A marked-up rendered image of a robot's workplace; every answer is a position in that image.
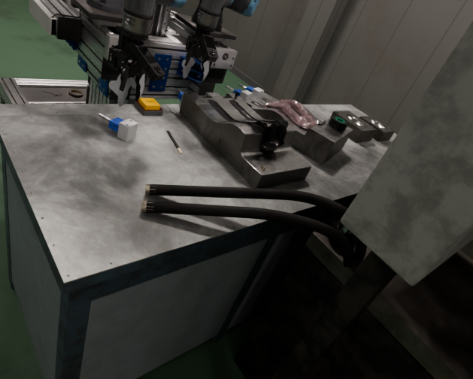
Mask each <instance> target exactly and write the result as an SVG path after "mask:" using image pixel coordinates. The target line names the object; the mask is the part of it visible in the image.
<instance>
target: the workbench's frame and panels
mask: <svg viewBox="0 0 473 379"><path fill-rule="evenodd" d="M0 144H1V149H2V174H3V187H4V200H5V224H6V237H7V250H8V274H9V281H10V284H11V289H13V290H15V292H16V294H17V298H18V301H19V303H20V307H21V310H22V312H23V316H24V320H25V322H26V326H27V329H28V331H29V335H30V338H31V340H32V344H33V347H34V349H35V353H36V356H37V358H38V362H39V365H40V368H41V372H42V375H43V377H44V379H136V378H138V377H140V376H142V375H144V374H146V373H148V372H149V371H152V370H154V369H155V368H157V367H159V366H161V365H163V364H165V363H166V362H168V361H170V360H172V359H174V358H175V357H177V356H179V355H181V354H183V353H186V352H187V351H188V350H191V349H193V348H194V347H196V346H198V345H200V344H202V343H204V342H206V341H207V340H209V339H210V340H211V341H212V342H217V341H218V340H219V339H220V338H222V337H223V335H224V333H225V331H226V330H227V329H230V328H232V327H233V326H235V325H237V324H239V323H241V322H243V321H245V320H246V319H248V318H250V317H252V316H254V315H256V314H258V313H259V312H261V311H264V310H265V308H266V307H267V305H268V303H269V302H270V301H271V298H272V297H273V295H274V294H275V292H276V291H277V289H278V287H279V286H280V284H281V283H282V281H283V279H284V278H285V276H286V275H287V273H288V271H289V270H290V268H291V267H292V265H293V263H294V262H295V260H296V258H297V257H298V255H299V254H300V252H301V251H302V249H303V247H305V244H306V242H307V241H308V239H309V238H310V236H311V234H312V232H314V231H311V230H309V229H305V228H302V227H299V226H294V225H290V224H286V223H280V222H275V221H270V220H269V221H267V222H264V223H260V224H257V225H255V226H250V227H247V228H245V229H240V230H238V231H235V232H230V233H228V234H225V235H221V236H218V237H216V238H211V239H208V240H206V241H201V242H199V243H196V244H191V245H189V246H186V247H182V248H179V249H176V250H172V251H169V252H167V253H162V254H159V255H157V256H152V257H150V258H147V259H143V260H140V261H137V262H133V263H130V264H128V265H123V266H120V267H118V268H113V269H111V270H108V271H103V272H101V273H98V274H94V275H91V276H89V277H84V278H81V279H79V280H74V281H72V282H69V283H63V281H62V278H61V276H60V274H59V271H58V269H57V267H56V264H55V262H54V260H53V257H52V255H51V253H50V250H49V248H48V246H47V243H46V241H45V239H44V236H43V234H42V232H41V229H40V227H39V225H38V222H37V220H36V218H35V215H34V213H33V211H32V208H31V206H30V204H29V201H28V199H27V197H26V194H25V192H24V190H23V187H22V185H21V183H20V180H19V178H18V176H17V173H16V171H15V169H14V166H13V164H12V161H11V159H10V157H9V155H8V152H7V150H6V148H5V145H4V143H3V140H2V138H1V136H0ZM294 214H297V215H300V216H303V217H308V218H311V219H314V220H318V221H320V222H322V223H325V224H327V225H330V223H332V222H335V221H337V220H340V219H341V217H340V216H338V215H337V214H335V213H333V212H331V211H328V210H326V209H325V208H321V207H318V206H316V207H313V208H309V209H306V210H303V211H299V212H296V213H294Z"/></svg>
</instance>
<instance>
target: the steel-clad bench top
mask: <svg viewBox="0 0 473 379"><path fill-rule="evenodd" d="M304 106H305V107H306V108H307V109H308V110H309V111H310V112H311V113H312V114H313V115H314V116H315V117H316V118H317V119H319V120H321V121H324V120H327V119H329V118H330V117H331V115H332V113H333V111H350V112H351V113H353V114H355V115H356V116H358V117H362V116H368V115H366V114H364V113H363V112H361V111H360V110H359V109H357V108H355V107H354V106H352V105H304ZM160 107H161V109H162V110H163V113H162V115H158V116H143V115H142V114H141V112H140V111H139V110H138V109H137V108H136V107H135V106H134V104H123V105H122V106H121V107H120V106H119V105H118V104H0V136H1V138H2V140H3V143H4V145H5V148H6V150H7V152H8V155H9V157H10V159H11V161H12V164H13V166H14V169H15V171H16V173H17V176H18V178H19V180H20V183H21V185H22V187H23V190H24V192H25V194H26V197H27V199H28V201H29V204H30V206H31V208H32V211H33V213H34V215H35V218H36V220H37V222H38V225H39V227H40V229H41V232H42V234H43V236H44V239H45V241H46V243H47V246H48V248H49V250H50V253H51V255H52V257H53V260H54V262H55V264H56V267H57V269H58V271H59V274H60V276H61V278H62V281H63V283H69V282H72V281H74V280H79V279H81V278H84V277H89V276H91V275H94V274H98V273H101V272H103V271H108V270H111V269H113V268H118V267H120V266H123V265H128V264H130V263H133V262H137V261H140V260H143V259H147V258H150V257H152V256H157V255H159V254H162V253H167V252H169V251H172V250H176V249H179V248H182V247H186V246H189V245H191V244H196V243H199V242H201V241H206V240H208V239H211V238H216V237H218V236H221V235H225V234H228V233H230V232H235V231H238V230H240V229H245V228H247V227H250V226H255V225H257V224H260V223H264V222H267V221H269V220H259V219H250V218H237V217H211V216H197V215H183V214H157V213H145V212H142V211H141V207H142V202H143V201H153V202H177V203H190V204H203V205H226V206H238V207H251V208H266V209H271V210H276V211H284V212H287V213H291V214H294V213H296V212H299V211H303V210H306V209H309V208H313V207H316V205H312V204H308V203H304V202H297V201H290V200H277V199H234V198H213V197H192V196H150V195H146V194H145V187H146V184H164V185H184V186H223V187H243V188H253V187H252V186H251V185H250V184H249V183H248V182H247V181H246V180H245V179H244V178H243V177H242V176H241V175H240V174H239V173H238V172H237V171H236V170H235V169H234V168H233V167H232V166H231V165H230V164H229V163H228V162H227V161H226V160H225V159H224V158H223V157H222V156H221V155H220V154H219V153H218V152H217V151H216V150H215V149H214V148H213V147H212V146H211V145H210V144H209V143H208V142H207V141H206V140H205V139H204V138H203V137H202V136H201V135H200V134H199V132H198V131H197V130H196V129H195V128H194V127H193V126H192V125H191V124H190V123H189V122H188V121H187V120H186V119H185V118H184V117H183V116H182V115H181V114H180V113H179V111H180V104H160ZM100 113H101V114H104V115H105V116H106V117H109V118H111V119H114V118H117V117H119V118H121V119H123V120H127V119H131V120H134V121H135V122H136V123H138V129H137V133H136V137H135V138H133V139H132V140H130V141H127V142H125V141H123V140H121V139H119V138H118V137H117V132H115V131H114V130H112V129H109V128H108V126H109V122H108V121H107V120H104V119H102V118H101V117H99V114H100ZM166 131H170V133H171V135H172V136H173V138H174V140H175V141H176V142H177V145H178V146H179V148H180V149H181V151H182V152H183V153H179V151H178V149H177V148H176V146H175V145H174V143H173V141H172V140H171V138H170V136H169V135H168V133H167V132H166ZM396 136H397V134H396V133H394V134H393V136H392V137H391V139H390V140H389V141H376V140H375V139H373V138H372V139H371V140H370V141H365V142H359V143H355V142H354V141H352V140H351V139H349V138H348V139H347V142H346V143H345V145H344V147H343V148H342V150H341V151H339V152H338V153H336V154H335V155H334V156H333V157H332V158H331V159H329V160H328V161H327V162H325V163H324V164H322V165H321V164H320V163H318V162H317V161H315V160H313V159H312V158H311V157H309V156H307V155H305V154H303V153H302V152H301V151H299V150H297V149H296V148H294V147H292V146H291V148H292V149H293V151H294V152H296V153H297V154H298V155H299V156H300V157H301V158H303V159H304V160H305V161H306V162H307V163H308V164H310V165H311V166H312V167H311V169H310V171H309V172H308V175H307V177H306V178H305V179H304V180H297V181H294V182H290V183H284V184H280V185H277V186H270V187H266V188H263V189H283V190H298V191H303V192H307V193H313V194H316V195H319V196H322V197H325V198H328V199H331V200H333V201H335V200H338V199H342V198H345V197H348V196H352V195H355V194H357V193H358V192H359V191H360V190H361V188H362V186H363V185H364V183H365V182H366V181H367V179H368V177H369V176H370V174H371V173H372V172H373V170H374V168H375V167H376V165H377V164H378V163H379V161H380V160H381V158H382V156H383V155H384V154H385V152H386V151H387V149H388V147H389V146H390V145H391V143H392V142H393V140H394V138H395V137H396Z"/></svg>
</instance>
